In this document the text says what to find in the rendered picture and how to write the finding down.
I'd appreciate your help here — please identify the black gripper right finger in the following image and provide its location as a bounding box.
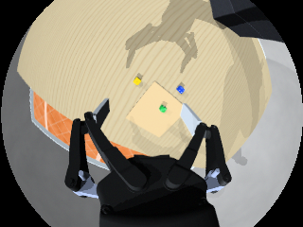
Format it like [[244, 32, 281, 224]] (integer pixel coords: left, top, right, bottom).
[[166, 103, 232, 194]]

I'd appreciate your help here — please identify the blue die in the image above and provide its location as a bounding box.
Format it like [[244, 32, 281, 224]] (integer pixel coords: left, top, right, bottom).
[[176, 85, 185, 94]]

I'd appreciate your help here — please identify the beige square mat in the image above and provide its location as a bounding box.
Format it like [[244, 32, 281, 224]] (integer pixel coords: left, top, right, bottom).
[[126, 81, 183, 137]]

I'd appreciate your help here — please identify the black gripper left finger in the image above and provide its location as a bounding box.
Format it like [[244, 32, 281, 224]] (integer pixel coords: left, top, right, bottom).
[[64, 98, 147, 198]]

